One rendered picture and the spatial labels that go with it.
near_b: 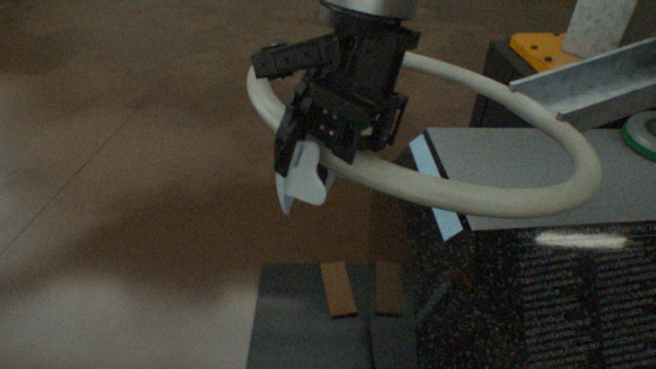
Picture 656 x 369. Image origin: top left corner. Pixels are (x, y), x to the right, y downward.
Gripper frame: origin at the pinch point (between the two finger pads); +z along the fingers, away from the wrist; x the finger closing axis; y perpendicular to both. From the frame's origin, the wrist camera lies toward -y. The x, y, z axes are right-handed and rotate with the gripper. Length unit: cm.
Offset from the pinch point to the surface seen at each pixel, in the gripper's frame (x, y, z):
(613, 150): 72, 25, 3
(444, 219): 33.1, 7.7, 14.7
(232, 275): 50, -64, 103
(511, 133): 65, 5, 6
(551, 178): 54, 18, 7
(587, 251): 42, 29, 11
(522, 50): 145, -19, 2
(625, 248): 47, 34, 10
